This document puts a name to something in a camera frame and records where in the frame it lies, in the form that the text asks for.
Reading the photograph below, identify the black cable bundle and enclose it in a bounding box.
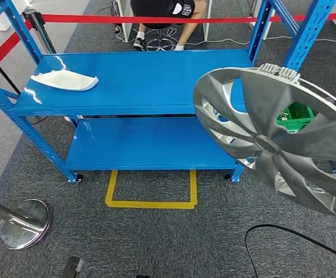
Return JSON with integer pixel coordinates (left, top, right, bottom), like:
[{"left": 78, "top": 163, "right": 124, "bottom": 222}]
[{"left": 97, "top": 0, "right": 122, "bottom": 35}]

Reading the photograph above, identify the black round stool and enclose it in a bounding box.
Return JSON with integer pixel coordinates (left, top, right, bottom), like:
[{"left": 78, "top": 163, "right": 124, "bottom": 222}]
[{"left": 145, "top": 25, "right": 177, "bottom": 52}]

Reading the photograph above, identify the silver plastic hubcap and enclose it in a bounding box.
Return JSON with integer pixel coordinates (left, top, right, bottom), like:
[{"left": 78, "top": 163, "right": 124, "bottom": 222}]
[{"left": 193, "top": 63, "right": 336, "bottom": 218}]

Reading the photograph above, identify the chrome barrier stanchion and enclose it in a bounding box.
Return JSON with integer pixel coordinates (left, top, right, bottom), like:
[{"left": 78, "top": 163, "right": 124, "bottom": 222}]
[
  {"left": 23, "top": 9, "right": 57, "bottom": 55},
  {"left": 0, "top": 195, "right": 51, "bottom": 251}
]

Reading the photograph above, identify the person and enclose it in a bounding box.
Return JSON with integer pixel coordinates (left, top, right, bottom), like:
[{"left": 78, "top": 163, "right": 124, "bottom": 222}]
[{"left": 130, "top": 0, "right": 208, "bottom": 52}]

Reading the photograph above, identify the green plastic crate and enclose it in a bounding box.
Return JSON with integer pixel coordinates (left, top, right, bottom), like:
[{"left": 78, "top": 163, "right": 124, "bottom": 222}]
[{"left": 276, "top": 101, "right": 317, "bottom": 134}]

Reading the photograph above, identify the thin black rod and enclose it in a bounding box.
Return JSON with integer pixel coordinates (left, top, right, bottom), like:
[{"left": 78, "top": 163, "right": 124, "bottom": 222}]
[{"left": 0, "top": 45, "right": 21, "bottom": 96}]

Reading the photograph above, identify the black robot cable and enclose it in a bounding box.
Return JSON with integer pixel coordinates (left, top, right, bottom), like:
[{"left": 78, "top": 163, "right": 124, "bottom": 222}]
[{"left": 244, "top": 224, "right": 336, "bottom": 278}]

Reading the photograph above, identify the white plastic car part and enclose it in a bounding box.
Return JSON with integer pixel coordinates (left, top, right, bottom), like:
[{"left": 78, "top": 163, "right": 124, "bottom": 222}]
[{"left": 30, "top": 70, "right": 100, "bottom": 92}]

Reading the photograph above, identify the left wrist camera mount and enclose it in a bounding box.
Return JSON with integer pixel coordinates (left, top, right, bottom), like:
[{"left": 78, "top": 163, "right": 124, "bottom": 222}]
[{"left": 60, "top": 255, "right": 84, "bottom": 278}]

